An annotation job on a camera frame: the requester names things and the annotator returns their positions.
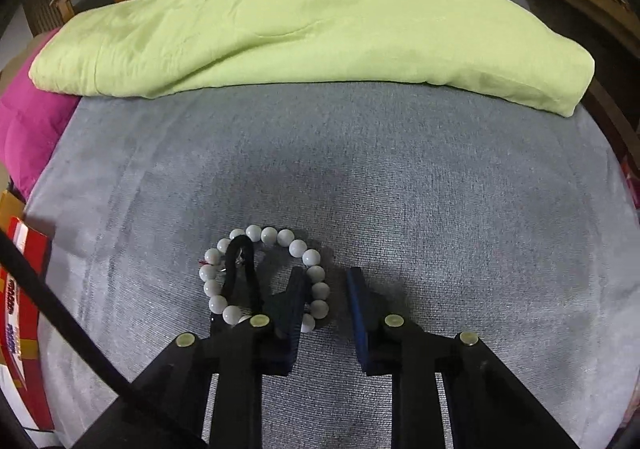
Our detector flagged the black hair tie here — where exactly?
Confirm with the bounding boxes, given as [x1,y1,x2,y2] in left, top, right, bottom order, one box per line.
[209,233,266,335]

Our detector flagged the white bead bracelet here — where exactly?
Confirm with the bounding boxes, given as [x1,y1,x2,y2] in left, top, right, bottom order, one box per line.
[197,223,331,334]

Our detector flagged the grey bed cover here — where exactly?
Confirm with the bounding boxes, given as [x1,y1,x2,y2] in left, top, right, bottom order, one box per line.
[26,83,639,448]

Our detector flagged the red tray white lining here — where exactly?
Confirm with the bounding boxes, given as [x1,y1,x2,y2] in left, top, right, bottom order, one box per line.
[1,216,54,431]

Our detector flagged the orange tray white lining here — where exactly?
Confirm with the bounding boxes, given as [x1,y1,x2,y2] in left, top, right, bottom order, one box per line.
[0,190,25,232]

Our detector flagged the light green folded blanket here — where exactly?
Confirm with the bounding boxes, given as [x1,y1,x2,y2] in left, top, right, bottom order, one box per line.
[29,0,594,117]

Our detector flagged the magenta pillow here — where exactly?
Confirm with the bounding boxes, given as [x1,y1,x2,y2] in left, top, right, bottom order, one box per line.
[1,31,80,200]

